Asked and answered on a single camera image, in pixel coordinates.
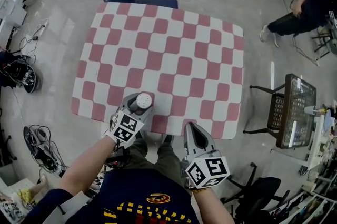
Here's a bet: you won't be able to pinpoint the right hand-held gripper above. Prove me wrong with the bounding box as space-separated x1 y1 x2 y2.
180 121 231 189

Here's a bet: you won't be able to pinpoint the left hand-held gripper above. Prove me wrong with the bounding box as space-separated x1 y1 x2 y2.
106 92 156 150

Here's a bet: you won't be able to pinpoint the white cotton swab container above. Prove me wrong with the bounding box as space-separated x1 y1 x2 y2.
129 91 154 115

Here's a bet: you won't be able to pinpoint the person's right forearm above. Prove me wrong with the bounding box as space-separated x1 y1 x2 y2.
189 186 235 224

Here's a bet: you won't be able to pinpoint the person's left forearm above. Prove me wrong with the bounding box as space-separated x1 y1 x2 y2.
56 135 118 196

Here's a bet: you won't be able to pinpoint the person's olive trousers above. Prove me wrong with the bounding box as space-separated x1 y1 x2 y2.
125 134 188 187

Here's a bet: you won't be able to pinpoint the red white checked tablecloth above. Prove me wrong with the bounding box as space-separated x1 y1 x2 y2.
70 2 245 140

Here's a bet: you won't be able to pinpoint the black office chair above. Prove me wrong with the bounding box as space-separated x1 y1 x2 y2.
220 161 291 224

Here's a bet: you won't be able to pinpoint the person's navy printed shirt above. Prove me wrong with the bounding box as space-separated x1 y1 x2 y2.
25 168 201 224

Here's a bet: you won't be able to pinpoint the brown wicker glass side table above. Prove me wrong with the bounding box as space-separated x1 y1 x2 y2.
242 73 318 150

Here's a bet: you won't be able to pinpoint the white cluttered desk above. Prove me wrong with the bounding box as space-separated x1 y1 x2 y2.
305 108 337 171

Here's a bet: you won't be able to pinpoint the white power strip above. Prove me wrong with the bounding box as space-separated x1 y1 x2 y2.
38 18 51 36

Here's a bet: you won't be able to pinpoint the white cardboard boxes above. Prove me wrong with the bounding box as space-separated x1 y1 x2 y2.
0 0 27 28

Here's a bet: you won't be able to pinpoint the black device with cables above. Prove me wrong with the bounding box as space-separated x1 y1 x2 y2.
22 124 68 178

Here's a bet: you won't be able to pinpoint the black bag with cables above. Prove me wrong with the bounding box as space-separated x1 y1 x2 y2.
0 50 43 95

